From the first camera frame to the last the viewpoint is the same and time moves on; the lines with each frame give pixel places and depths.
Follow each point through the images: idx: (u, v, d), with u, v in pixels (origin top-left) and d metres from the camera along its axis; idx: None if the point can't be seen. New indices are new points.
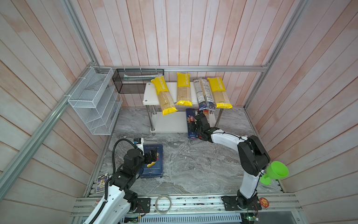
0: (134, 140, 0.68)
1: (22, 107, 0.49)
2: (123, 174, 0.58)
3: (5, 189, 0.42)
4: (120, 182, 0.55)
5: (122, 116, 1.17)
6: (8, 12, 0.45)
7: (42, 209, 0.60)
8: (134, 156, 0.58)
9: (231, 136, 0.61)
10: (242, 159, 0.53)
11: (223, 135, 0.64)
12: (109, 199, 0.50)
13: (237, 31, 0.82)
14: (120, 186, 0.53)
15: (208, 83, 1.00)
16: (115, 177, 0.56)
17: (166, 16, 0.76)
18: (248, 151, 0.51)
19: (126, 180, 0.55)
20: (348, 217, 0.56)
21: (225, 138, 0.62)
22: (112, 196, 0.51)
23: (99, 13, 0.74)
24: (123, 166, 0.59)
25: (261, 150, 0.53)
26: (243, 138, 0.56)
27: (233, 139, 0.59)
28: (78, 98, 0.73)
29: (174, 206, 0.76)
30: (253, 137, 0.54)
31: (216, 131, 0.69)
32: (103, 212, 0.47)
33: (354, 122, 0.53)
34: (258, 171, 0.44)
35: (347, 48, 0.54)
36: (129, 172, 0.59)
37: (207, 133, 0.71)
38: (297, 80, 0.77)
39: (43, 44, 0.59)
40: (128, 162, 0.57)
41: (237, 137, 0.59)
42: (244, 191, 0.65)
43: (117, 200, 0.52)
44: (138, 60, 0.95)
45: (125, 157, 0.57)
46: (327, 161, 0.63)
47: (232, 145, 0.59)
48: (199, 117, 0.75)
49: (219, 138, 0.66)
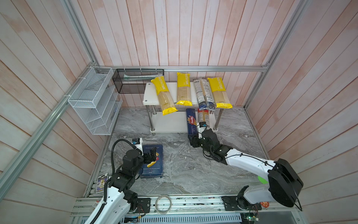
0: (133, 140, 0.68)
1: (22, 107, 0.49)
2: (122, 175, 0.57)
3: (5, 189, 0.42)
4: (119, 183, 0.54)
5: (122, 116, 1.17)
6: (8, 12, 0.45)
7: (42, 209, 0.60)
8: (133, 157, 0.57)
9: (256, 160, 0.52)
10: (275, 189, 0.45)
11: (244, 159, 0.55)
12: (109, 201, 0.50)
13: (237, 31, 0.83)
14: (119, 188, 0.53)
15: (208, 83, 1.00)
16: (114, 178, 0.56)
17: (166, 17, 0.77)
18: (283, 182, 0.44)
19: (126, 182, 0.55)
20: (348, 217, 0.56)
21: (248, 163, 0.53)
22: (111, 198, 0.50)
23: (99, 13, 0.74)
24: (122, 168, 0.59)
25: (293, 176, 0.46)
26: (270, 164, 0.48)
27: (258, 165, 0.50)
28: (78, 98, 0.73)
29: (174, 206, 0.76)
30: (283, 163, 0.47)
31: (231, 154, 0.59)
32: (103, 213, 0.47)
33: (354, 122, 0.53)
34: (295, 201, 0.43)
35: (347, 48, 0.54)
36: (128, 173, 0.59)
37: (220, 155, 0.62)
38: (297, 80, 0.77)
39: (43, 44, 0.59)
40: (127, 164, 0.56)
41: (263, 163, 0.50)
42: (250, 197, 0.63)
43: (116, 201, 0.52)
44: (138, 60, 0.95)
45: (124, 158, 0.56)
46: (327, 161, 0.63)
47: (255, 170, 0.51)
48: (209, 136, 0.64)
49: (237, 162, 0.57)
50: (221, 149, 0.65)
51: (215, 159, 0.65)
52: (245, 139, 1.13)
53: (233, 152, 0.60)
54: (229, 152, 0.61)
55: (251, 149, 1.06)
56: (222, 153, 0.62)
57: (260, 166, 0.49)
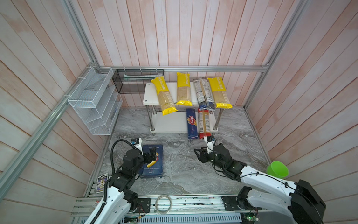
0: (132, 140, 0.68)
1: (22, 107, 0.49)
2: (122, 175, 0.57)
3: (5, 189, 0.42)
4: (119, 183, 0.54)
5: (122, 116, 1.17)
6: (8, 12, 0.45)
7: (42, 209, 0.60)
8: (133, 157, 0.57)
9: (275, 181, 0.50)
10: (299, 211, 0.42)
11: (261, 179, 0.53)
12: (109, 201, 0.50)
13: (237, 31, 0.83)
14: (120, 188, 0.53)
15: (208, 83, 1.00)
16: (114, 178, 0.56)
17: (166, 17, 0.77)
18: (307, 205, 0.42)
19: (126, 181, 0.55)
20: (348, 217, 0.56)
21: (267, 183, 0.51)
22: (112, 198, 0.50)
23: (99, 13, 0.74)
24: (122, 167, 0.59)
25: (316, 198, 0.44)
26: (291, 186, 0.46)
27: (278, 187, 0.48)
28: (78, 98, 0.73)
29: (174, 206, 0.76)
30: (303, 185, 0.45)
31: (247, 173, 0.57)
32: (103, 213, 0.47)
33: (354, 122, 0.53)
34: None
35: (347, 48, 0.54)
36: (128, 173, 0.59)
37: (234, 172, 0.60)
38: (297, 80, 0.77)
39: (43, 44, 0.59)
40: (127, 163, 0.56)
41: (283, 184, 0.48)
42: (254, 202, 0.62)
43: (116, 201, 0.52)
44: (138, 60, 0.95)
45: (124, 158, 0.56)
46: (327, 161, 0.63)
47: (274, 190, 0.49)
48: (221, 152, 0.62)
49: (254, 180, 0.54)
50: (234, 165, 0.63)
51: (227, 177, 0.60)
52: (245, 138, 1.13)
53: (248, 169, 0.58)
54: (244, 170, 0.59)
55: (251, 149, 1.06)
56: (236, 171, 0.60)
57: (280, 188, 0.47)
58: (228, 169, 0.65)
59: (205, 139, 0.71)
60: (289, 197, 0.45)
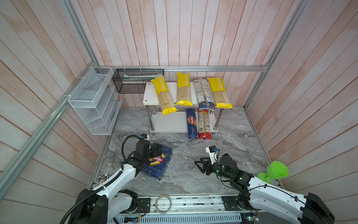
0: (141, 135, 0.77)
1: (22, 107, 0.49)
2: (134, 159, 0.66)
3: (5, 189, 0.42)
4: (132, 163, 0.61)
5: (122, 116, 1.17)
6: (8, 12, 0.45)
7: (42, 209, 0.60)
8: (144, 143, 0.66)
9: (285, 195, 0.50)
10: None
11: (269, 192, 0.53)
12: (124, 171, 0.55)
13: (237, 31, 0.83)
14: (133, 165, 0.60)
15: (208, 83, 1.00)
16: (128, 159, 0.63)
17: (167, 17, 0.77)
18: (318, 220, 0.43)
19: (137, 164, 0.61)
20: (349, 217, 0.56)
21: (276, 197, 0.51)
22: (127, 170, 0.56)
23: (99, 13, 0.74)
24: (134, 153, 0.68)
25: (325, 211, 0.45)
26: (300, 200, 0.47)
27: (287, 200, 0.48)
28: (78, 98, 0.73)
29: (174, 206, 0.76)
30: (313, 198, 0.46)
31: (255, 185, 0.57)
32: (120, 178, 0.52)
33: (354, 122, 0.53)
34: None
35: (347, 48, 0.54)
36: (139, 158, 0.67)
37: (241, 184, 0.60)
38: (297, 80, 0.77)
39: (43, 44, 0.59)
40: (140, 149, 0.66)
41: (292, 198, 0.48)
42: (257, 206, 0.63)
43: (129, 173, 0.57)
44: (138, 60, 0.95)
45: (138, 143, 0.66)
46: (327, 161, 0.63)
47: (284, 204, 0.49)
48: (228, 164, 0.61)
49: (263, 193, 0.55)
50: (241, 177, 0.63)
51: (236, 187, 0.63)
52: (245, 138, 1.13)
53: (256, 181, 0.58)
54: (252, 182, 0.59)
55: (251, 149, 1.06)
56: (243, 183, 0.60)
57: (290, 201, 0.48)
58: (235, 179, 0.64)
59: (208, 150, 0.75)
60: (299, 211, 0.45)
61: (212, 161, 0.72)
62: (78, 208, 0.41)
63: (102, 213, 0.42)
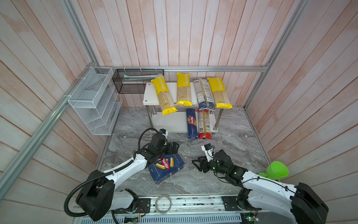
0: (161, 129, 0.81)
1: (22, 107, 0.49)
2: (148, 151, 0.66)
3: (5, 189, 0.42)
4: (145, 154, 0.61)
5: (122, 116, 1.17)
6: (8, 13, 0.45)
7: (42, 209, 0.60)
8: (160, 137, 0.65)
9: (275, 185, 0.50)
10: (300, 215, 0.43)
11: (261, 184, 0.53)
12: (135, 161, 0.56)
13: (237, 31, 0.83)
14: (145, 157, 0.59)
15: (208, 83, 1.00)
16: (141, 149, 0.64)
17: (167, 17, 0.77)
18: (308, 208, 0.42)
19: (149, 157, 0.61)
20: (349, 217, 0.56)
21: (266, 187, 0.52)
22: (138, 160, 0.57)
23: (99, 13, 0.74)
24: (148, 145, 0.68)
25: (318, 201, 0.44)
26: (291, 190, 0.47)
27: (278, 191, 0.48)
28: (78, 98, 0.73)
29: (174, 206, 0.75)
30: (303, 188, 0.45)
31: (248, 178, 0.58)
32: (130, 168, 0.52)
33: (354, 122, 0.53)
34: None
35: (347, 48, 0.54)
36: (152, 151, 0.66)
37: (236, 178, 0.61)
38: (297, 80, 0.77)
39: (43, 44, 0.59)
40: (155, 141, 0.64)
41: (283, 188, 0.48)
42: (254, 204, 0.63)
43: (140, 164, 0.56)
44: (138, 60, 0.95)
45: (154, 136, 0.65)
46: (327, 161, 0.63)
47: (276, 195, 0.50)
48: (223, 159, 0.63)
49: (255, 185, 0.56)
50: (236, 171, 0.64)
51: (230, 182, 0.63)
52: (245, 138, 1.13)
53: (249, 174, 0.59)
54: (245, 176, 0.59)
55: (251, 149, 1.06)
56: (237, 177, 0.61)
57: (281, 192, 0.48)
58: (230, 174, 0.64)
59: (203, 148, 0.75)
60: (289, 200, 0.45)
61: (209, 157, 0.75)
62: (89, 185, 0.43)
63: (106, 199, 0.43)
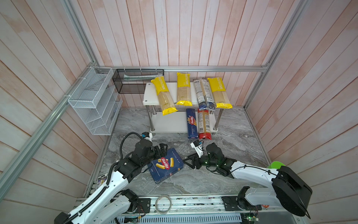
0: (143, 133, 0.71)
1: (22, 107, 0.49)
2: (129, 162, 0.55)
3: (5, 189, 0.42)
4: (124, 169, 0.52)
5: (122, 116, 1.17)
6: (8, 13, 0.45)
7: (42, 209, 0.60)
8: (146, 146, 0.56)
9: (259, 170, 0.52)
10: (284, 199, 0.44)
11: (247, 171, 0.55)
12: (111, 185, 0.48)
13: (237, 31, 0.83)
14: (124, 174, 0.50)
15: (208, 83, 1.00)
16: (121, 163, 0.54)
17: (166, 17, 0.77)
18: (290, 190, 0.44)
19: (131, 170, 0.52)
20: (349, 217, 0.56)
21: (252, 173, 0.53)
22: (114, 183, 0.48)
23: (99, 13, 0.74)
24: (132, 154, 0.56)
25: (299, 183, 0.46)
26: (273, 173, 0.48)
27: (262, 175, 0.50)
28: (78, 98, 0.73)
29: (174, 206, 0.75)
30: (285, 170, 0.47)
31: (237, 167, 0.60)
32: (105, 196, 0.45)
33: (354, 122, 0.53)
34: (306, 210, 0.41)
35: (347, 48, 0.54)
36: (136, 162, 0.57)
37: (225, 169, 0.63)
38: (297, 81, 0.77)
39: (43, 45, 0.59)
40: (139, 150, 0.55)
41: (266, 172, 0.50)
42: (250, 199, 0.63)
43: (118, 187, 0.49)
44: (138, 61, 0.95)
45: (137, 144, 0.55)
46: (327, 162, 0.63)
47: (261, 180, 0.51)
48: (214, 150, 0.65)
49: (242, 173, 0.58)
50: (226, 163, 0.66)
51: (221, 173, 0.66)
52: (245, 138, 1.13)
53: (237, 164, 0.61)
54: (233, 165, 0.62)
55: (251, 149, 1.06)
56: (227, 167, 0.63)
57: (264, 176, 0.50)
58: (221, 166, 0.66)
59: (193, 144, 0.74)
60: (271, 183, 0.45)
61: (200, 154, 0.75)
62: None
63: None
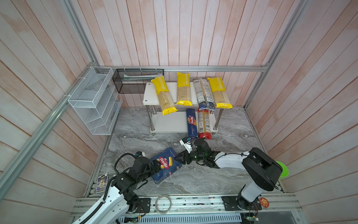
0: (136, 152, 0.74)
1: (22, 107, 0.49)
2: (127, 177, 0.58)
3: (5, 189, 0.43)
4: (121, 185, 0.54)
5: (122, 116, 1.17)
6: (9, 13, 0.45)
7: (42, 209, 0.60)
8: (143, 163, 0.60)
9: (235, 154, 0.59)
10: (255, 176, 0.48)
11: (226, 157, 0.61)
12: (107, 201, 0.50)
13: (237, 31, 0.82)
14: (120, 190, 0.53)
15: (208, 83, 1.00)
16: (117, 178, 0.56)
17: (167, 17, 0.77)
18: (258, 167, 0.48)
19: (128, 185, 0.55)
20: (348, 217, 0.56)
21: (230, 159, 0.59)
22: (110, 198, 0.51)
23: (99, 13, 0.74)
24: (129, 170, 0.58)
25: (268, 161, 0.50)
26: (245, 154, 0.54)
27: (237, 158, 0.56)
28: (78, 98, 0.73)
29: (174, 206, 0.76)
30: (254, 150, 0.52)
31: (219, 156, 0.66)
32: (99, 213, 0.47)
33: (354, 122, 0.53)
34: (274, 185, 0.46)
35: (347, 48, 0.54)
36: (133, 177, 0.60)
37: (212, 160, 0.68)
38: (297, 80, 0.77)
39: (43, 44, 0.59)
40: (137, 166, 0.59)
41: (240, 155, 0.56)
42: (247, 195, 0.64)
43: (114, 202, 0.52)
44: (138, 60, 0.95)
45: (136, 161, 0.60)
46: (327, 161, 0.63)
47: (236, 163, 0.56)
48: (201, 143, 0.71)
49: (223, 161, 0.63)
50: (212, 155, 0.71)
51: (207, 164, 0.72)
52: (245, 138, 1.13)
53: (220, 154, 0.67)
54: (217, 155, 0.67)
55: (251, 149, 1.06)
56: (213, 158, 0.68)
57: (238, 158, 0.55)
58: (207, 157, 0.73)
59: (181, 142, 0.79)
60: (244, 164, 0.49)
61: (189, 150, 0.80)
62: None
63: None
